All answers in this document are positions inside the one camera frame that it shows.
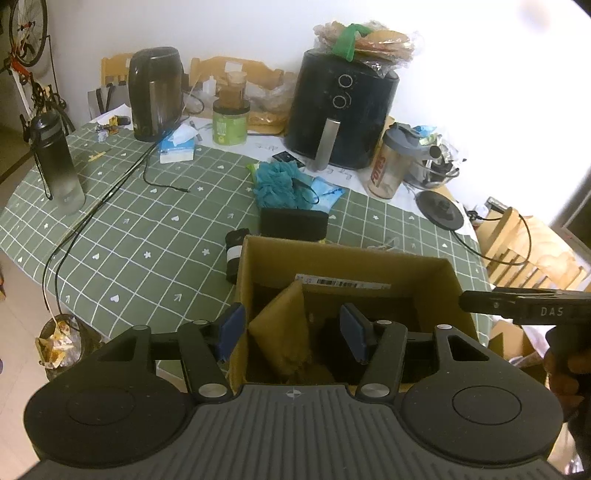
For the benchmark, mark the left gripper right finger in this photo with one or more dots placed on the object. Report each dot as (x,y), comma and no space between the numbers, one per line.
(365,338)

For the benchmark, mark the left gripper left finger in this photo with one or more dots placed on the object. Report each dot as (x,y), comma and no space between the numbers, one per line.
(218,337)

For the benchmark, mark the brown cardboard box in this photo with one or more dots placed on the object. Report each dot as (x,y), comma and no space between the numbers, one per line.
(417,291)

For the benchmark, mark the black socks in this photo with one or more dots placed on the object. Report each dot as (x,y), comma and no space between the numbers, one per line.
(233,247)

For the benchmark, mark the black headband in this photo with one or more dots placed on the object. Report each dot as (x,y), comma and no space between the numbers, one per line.
(293,224)

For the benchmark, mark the teal fluffy scrunchie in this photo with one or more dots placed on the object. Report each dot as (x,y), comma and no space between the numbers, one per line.
(281,185)

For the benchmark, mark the green wet wipes pack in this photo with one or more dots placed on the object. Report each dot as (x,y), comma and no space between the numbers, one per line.
(253,167)

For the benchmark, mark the person right hand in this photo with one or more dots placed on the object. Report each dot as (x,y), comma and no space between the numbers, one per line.
(568,365)

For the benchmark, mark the wooden chair right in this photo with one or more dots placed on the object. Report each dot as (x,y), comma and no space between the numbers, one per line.
(523,252)

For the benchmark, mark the wooden chair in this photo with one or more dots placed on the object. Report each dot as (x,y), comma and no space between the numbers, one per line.
(523,252)
(116,69)

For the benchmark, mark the green grid tablecloth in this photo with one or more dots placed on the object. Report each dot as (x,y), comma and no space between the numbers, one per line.
(153,251)

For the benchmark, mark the black kettle base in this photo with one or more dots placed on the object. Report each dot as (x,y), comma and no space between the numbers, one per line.
(440,210)

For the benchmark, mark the waste bin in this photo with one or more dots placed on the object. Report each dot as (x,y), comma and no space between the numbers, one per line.
(63,342)

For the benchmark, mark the blue plastic packet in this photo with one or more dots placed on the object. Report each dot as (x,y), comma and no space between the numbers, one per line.
(324,195)

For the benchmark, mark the glass bowl with clutter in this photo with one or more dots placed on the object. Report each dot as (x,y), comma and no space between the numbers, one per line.
(438,163)

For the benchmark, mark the blue tissue pack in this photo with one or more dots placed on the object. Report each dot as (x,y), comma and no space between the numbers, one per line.
(179,146)

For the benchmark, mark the grey lid shaker bottle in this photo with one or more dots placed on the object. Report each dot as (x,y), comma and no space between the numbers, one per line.
(400,148)

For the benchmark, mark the black card box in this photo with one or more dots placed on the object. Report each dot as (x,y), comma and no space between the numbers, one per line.
(286,157)

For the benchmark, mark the green label plastic jar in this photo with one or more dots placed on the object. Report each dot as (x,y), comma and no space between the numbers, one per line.
(230,111)

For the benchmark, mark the black air fryer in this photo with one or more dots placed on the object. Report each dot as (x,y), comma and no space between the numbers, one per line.
(353,95)

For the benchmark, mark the clear plastic bag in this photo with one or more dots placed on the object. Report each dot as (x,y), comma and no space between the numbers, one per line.
(270,107)

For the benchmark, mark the black water bottle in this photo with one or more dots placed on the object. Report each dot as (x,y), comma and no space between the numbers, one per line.
(47,141)

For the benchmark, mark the black electric kettle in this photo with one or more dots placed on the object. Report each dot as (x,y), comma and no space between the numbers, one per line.
(155,91)

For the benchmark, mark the wooden chair back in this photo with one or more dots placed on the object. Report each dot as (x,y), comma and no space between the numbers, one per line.
(116,69)

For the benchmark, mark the bag of flatbreads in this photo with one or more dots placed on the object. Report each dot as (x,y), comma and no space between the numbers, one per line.
(371,44)

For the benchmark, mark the bicycle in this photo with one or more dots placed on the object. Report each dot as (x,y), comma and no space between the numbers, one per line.
(28,36)

